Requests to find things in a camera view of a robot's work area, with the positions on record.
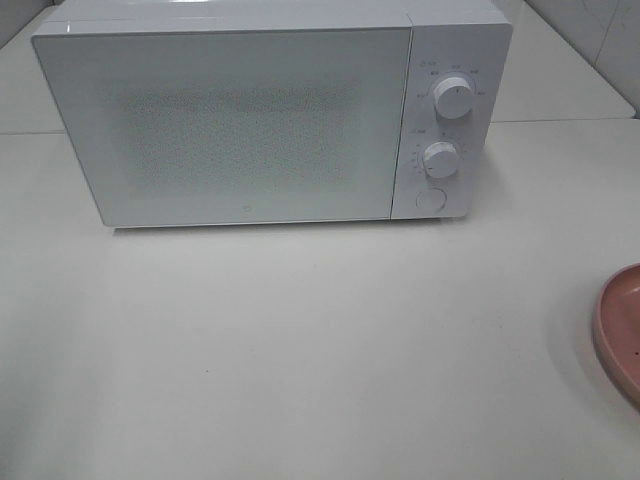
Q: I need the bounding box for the upper white power knob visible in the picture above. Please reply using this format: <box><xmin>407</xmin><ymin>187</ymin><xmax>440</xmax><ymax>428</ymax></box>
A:
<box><xmin>433</xmin><ymin>74</ymin><xmax>474</xmax><ymax>120</ymax></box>

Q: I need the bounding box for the round white door button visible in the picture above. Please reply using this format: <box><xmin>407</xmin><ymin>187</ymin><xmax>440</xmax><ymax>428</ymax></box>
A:
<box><xmin>416</xmin><ymin>187</ymin><xmax>447</xmax><ymax>213</ymax></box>

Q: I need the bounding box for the white timer knob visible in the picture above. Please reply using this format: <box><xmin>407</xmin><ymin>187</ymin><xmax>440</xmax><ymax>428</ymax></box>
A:
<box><xmin>422</xmin><ymin>142</ymin><xmax>461</xmax><ymax>179</ymax></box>

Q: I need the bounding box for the pink plate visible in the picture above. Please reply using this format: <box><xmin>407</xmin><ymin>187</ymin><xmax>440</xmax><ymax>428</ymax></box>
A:
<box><xmin>592</xmin><ymin>264</ymin><xmax>639</xmax><ymax>410</ymax></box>

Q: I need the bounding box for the white microwave door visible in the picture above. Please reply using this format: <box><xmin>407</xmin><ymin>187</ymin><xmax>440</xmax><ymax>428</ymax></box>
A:
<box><xmin>33</xmin><ymin>28</ymin><xmax>411</xmax><ymax>228</ymax></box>

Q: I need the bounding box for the white microwave oven body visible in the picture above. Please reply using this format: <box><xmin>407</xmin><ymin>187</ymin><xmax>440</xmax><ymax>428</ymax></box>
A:
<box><xmin>31</xmin><ymin>1</ymin><xmax>512</xmax><ymax>220</ymax></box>

